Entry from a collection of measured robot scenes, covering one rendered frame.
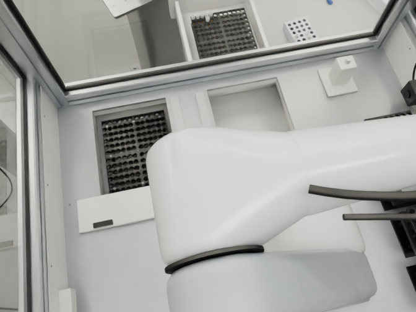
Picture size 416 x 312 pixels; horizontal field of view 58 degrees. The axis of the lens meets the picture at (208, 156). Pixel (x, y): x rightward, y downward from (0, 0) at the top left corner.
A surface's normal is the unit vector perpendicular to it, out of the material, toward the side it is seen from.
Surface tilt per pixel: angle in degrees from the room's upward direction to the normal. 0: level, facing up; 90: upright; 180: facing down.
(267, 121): 0
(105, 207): 0
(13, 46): 90
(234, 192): 10
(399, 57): 90
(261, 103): 0
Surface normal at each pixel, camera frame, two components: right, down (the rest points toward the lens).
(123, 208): -0.01, -0.40
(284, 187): 0.10, -0.07
